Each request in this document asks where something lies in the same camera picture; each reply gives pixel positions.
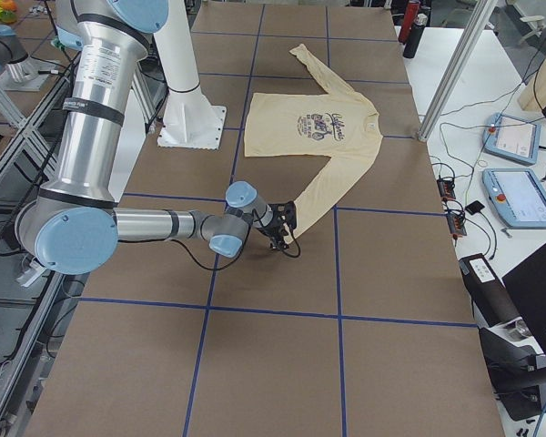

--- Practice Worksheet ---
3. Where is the brown paper table cover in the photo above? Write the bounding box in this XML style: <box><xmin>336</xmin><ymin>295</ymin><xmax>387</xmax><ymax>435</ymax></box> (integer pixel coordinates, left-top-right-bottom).
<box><xmin>26</xmin><ymin>3</ymin><xmax>503</xmax><ymax>436</ymax></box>

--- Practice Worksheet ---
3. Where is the blue teach pendant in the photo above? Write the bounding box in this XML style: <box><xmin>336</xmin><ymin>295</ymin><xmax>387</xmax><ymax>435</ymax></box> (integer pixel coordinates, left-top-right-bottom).
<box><xmin>481</xmin><ymin>168</ymin><xmax>546</xmax><ymax>229</ymax></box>
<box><xmin>482</xmin><ymin>112</ymin><xmax>541</xmax><ymax>166</ymax></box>

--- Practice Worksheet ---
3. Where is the beige long-sleeve printed shirt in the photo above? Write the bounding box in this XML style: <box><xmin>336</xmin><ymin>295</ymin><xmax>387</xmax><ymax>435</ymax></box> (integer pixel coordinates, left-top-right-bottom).
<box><xmin>244</xmin><ymin>44</ymin><xmax>382</xmax><ymax>237</ymax></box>

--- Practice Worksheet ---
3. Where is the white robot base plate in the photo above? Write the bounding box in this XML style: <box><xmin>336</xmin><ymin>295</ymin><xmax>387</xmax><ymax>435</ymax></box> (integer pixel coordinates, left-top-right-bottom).
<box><xmin>157</xmin><ymin>105</ymin><xmax>227</xmax><ymax>150</ymax></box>

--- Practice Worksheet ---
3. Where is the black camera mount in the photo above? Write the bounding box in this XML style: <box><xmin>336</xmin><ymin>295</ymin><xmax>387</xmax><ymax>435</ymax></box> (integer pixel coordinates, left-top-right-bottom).
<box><xmin>270</xmin><ymin>201</ymin><xmax>297</xmax><ymax>230</ymax></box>

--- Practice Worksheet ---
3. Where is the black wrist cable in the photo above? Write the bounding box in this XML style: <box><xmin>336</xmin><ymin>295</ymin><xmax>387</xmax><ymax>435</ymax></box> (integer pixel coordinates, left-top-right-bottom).
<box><xmin>177</xmin><ymin>207</ymin><xmax>301</xmax><ymax>272</ymax></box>

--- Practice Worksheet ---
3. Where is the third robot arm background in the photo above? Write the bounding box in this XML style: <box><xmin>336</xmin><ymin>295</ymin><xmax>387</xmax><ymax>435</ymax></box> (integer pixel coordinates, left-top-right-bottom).
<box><xmin>0</xmin><ymin>24</ymin><xmax>28</xmax><ymax>73</ymax></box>

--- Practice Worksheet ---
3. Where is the black bottle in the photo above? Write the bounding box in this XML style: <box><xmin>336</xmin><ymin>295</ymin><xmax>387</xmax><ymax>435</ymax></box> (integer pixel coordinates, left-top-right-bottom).
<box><xmin>402</xmin><ymin>13</ymin><xmax>429</xmax><ymax>59</ymax></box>

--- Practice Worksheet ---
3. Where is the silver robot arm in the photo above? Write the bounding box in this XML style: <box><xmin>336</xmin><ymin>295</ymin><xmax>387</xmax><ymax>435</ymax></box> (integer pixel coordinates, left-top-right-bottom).
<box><xmin>15</xmin><ymin>1</ymin><xmax>297</xmax><ymax>275</ymax></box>

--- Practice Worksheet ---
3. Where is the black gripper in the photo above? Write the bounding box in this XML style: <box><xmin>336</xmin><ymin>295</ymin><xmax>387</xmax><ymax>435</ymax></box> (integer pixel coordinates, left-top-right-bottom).
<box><xmin>264</xmin><ymin>217</ymin><xmax>288</xmax><ymax>251</ymax></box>

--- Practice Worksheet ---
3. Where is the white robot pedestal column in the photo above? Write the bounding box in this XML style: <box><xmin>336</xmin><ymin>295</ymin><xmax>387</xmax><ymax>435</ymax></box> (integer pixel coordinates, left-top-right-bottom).
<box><xmin>154</xmin><ymin>0</ymin><xmax>199</xmax><ymax>93</ymax></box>

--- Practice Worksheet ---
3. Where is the red bottle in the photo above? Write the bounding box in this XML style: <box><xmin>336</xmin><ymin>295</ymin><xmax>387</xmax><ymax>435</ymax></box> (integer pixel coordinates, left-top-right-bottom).
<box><xmin>399</xmin><ymin>0</ymin><xmax>421</xmax><ymax>44</ymax></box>

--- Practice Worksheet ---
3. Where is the aluminium frame post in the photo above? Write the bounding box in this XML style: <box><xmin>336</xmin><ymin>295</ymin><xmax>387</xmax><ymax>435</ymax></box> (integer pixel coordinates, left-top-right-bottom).
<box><xmin>417</xmin><ymin>0</ymin><xmax>497</xmax><ymax>142</ymax></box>

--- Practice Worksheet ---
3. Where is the black monitor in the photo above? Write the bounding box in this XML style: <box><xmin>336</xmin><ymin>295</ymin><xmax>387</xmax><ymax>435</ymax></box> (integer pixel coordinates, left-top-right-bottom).
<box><xmin>502</xmin><ymin>243</ymin><xmax>546</xmax><ymax>354</ymax></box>

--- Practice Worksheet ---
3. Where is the upper blue teach pendant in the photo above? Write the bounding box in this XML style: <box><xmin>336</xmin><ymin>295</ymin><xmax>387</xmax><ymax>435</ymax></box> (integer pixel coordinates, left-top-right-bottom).
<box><xmin>482</xmin><ymin>112</ymin><xmax>541</xmax><ymax>166</ymax></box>

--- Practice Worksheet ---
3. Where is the lower blue teach pendant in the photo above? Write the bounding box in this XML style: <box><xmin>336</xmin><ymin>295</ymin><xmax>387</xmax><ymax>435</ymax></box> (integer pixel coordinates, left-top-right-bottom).
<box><xmin>481</xmin><ymin>168</ymin><xmax>546</xmax><ymax>229</ymax></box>

